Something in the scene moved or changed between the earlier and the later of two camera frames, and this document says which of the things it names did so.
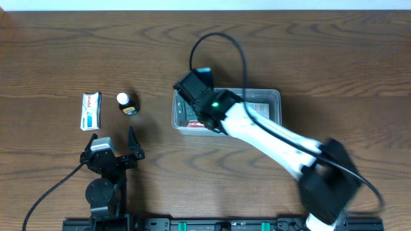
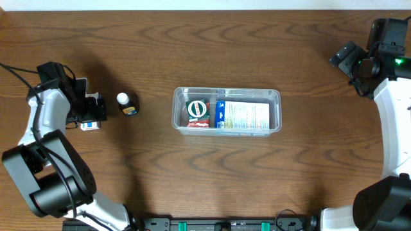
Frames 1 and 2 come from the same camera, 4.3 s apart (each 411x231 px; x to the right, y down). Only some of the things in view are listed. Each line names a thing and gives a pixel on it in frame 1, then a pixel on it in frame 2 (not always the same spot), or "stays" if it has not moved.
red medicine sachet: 195,124 stays
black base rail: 216,224 stays
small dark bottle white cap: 129,103 stays
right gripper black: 191,113 -> 345,57
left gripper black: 119,161 -> 97,109
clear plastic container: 264,102 stays
